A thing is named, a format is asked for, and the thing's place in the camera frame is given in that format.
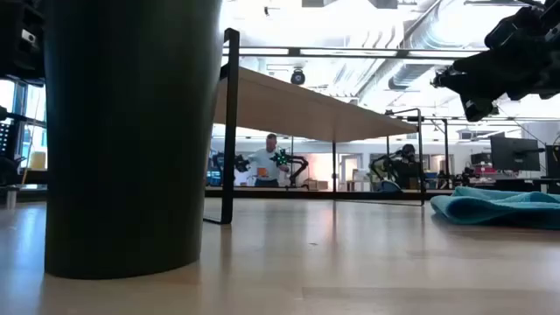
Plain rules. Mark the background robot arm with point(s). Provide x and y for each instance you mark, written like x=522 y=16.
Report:
x=238 y=163
x=295 y=164

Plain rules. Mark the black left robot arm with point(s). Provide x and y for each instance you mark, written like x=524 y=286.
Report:
x=17 y=11

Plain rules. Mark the black metal table frame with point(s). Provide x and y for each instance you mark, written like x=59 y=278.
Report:
x=350 y=193

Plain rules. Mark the black computer monitor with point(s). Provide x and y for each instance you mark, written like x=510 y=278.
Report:
x=514 y=153
x=553 y=161

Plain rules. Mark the black ceiling spotlight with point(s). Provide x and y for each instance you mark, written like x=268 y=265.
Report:
x=442 y=79

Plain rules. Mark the blue rounded seat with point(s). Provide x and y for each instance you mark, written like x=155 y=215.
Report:
x=389 y=186

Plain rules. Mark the wooden shelf with black frame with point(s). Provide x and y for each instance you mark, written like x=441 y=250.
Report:
x=306 y=109

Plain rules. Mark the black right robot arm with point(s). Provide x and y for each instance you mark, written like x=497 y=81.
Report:
x=534 y=19

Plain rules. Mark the pale yellow cylinder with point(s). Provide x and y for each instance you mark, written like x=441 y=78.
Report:
x=38 y=160

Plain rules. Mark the teal cloth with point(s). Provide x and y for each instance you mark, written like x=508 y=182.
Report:
x=494 y=210

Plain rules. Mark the grey metal post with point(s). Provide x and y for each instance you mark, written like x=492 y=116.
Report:
x=11 y=198

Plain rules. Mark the black ceiling dome camera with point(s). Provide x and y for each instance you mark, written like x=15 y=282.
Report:
x=298 y=77

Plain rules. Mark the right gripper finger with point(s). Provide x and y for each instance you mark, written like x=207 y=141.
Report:
x=479 y=107
x=481 y=70

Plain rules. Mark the black tall tumbler cup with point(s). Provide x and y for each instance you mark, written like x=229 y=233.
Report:
x=131 y=131

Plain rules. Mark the standing person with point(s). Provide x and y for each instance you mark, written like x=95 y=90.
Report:
x=264 y=164

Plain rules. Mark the seated person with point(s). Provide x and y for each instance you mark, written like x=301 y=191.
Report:
x=408 y=168

